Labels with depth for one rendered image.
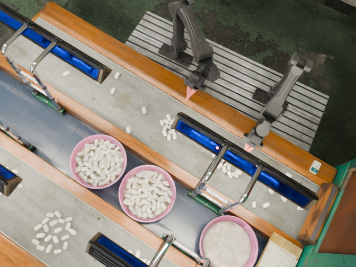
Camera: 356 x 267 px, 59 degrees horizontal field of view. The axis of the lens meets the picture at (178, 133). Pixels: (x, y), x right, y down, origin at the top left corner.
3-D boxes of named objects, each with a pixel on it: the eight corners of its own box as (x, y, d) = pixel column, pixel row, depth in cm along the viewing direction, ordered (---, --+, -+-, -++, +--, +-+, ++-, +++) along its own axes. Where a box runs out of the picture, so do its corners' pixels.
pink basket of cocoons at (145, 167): (127, 164, 160) (126, 159, 151) (179, 175, 160) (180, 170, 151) (114, 217, 151) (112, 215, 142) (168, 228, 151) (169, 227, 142)
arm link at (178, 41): (186, 52, 174) (188, 5, 145) (175, 56, 173) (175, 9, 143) (181, 44, 176) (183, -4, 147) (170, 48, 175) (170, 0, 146)
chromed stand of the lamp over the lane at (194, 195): (206, 164, 163) (224, 136, 121) (240, 185, 160) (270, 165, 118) (187, 195, 157) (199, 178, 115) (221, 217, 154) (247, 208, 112)
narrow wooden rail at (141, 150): (7, 63, 176) (-2, 51, 166) (295, 245, 154) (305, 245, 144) (0, 70, 174) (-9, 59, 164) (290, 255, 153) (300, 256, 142)
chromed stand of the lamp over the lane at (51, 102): (56, 71, 174) (25, 16, 132) (86, 89, 172) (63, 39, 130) (33, 96, 168) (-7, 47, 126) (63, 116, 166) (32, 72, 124)
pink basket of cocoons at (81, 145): (96, 131, 164) (92, 124, 156) (138, 158, 161) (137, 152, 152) (63, 172, 156) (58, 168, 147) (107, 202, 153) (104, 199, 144)
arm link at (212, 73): (224, 77, 143) (222, 53, 135) (207, 83, 141) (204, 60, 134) (212, 67, 152) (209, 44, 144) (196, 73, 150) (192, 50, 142)
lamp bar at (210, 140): (180, 112, 131) (181, 105, 125) (314, 193, 124) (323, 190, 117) (170, 127, 129) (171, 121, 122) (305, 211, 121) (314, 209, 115)
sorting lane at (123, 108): (39, 19, 179) (37, 16, 177) (325, 191, 158) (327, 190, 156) (2, 56, 170) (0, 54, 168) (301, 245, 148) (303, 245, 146)
